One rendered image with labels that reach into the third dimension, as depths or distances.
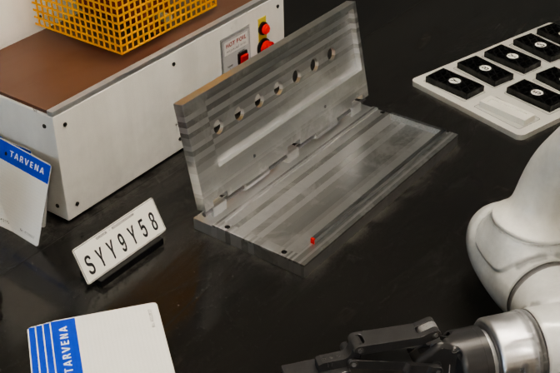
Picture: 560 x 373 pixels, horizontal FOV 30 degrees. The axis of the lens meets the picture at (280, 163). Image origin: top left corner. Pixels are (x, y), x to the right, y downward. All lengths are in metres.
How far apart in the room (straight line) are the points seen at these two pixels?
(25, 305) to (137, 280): 0.16
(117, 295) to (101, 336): 0.22
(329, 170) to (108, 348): 0.58
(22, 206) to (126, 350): 0.44
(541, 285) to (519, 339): 0.09
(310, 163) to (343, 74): 0.19
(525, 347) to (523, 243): 0.15
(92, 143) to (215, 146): 0.19
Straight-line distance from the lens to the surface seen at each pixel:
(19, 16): 1.75
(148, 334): 1.26
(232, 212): 1.58
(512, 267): 1.30
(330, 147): 1.74
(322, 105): 1.74
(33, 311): 1.48
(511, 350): 1.19
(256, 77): 1.61
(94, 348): 1.25
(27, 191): 1.60
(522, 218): 1.30
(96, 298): 1.48
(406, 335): 1.15
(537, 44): 2.11
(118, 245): 1.52
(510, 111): 1.87
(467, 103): 1.90
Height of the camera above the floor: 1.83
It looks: 32 degrees down
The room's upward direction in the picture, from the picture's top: 1 degrees counter-clockwise
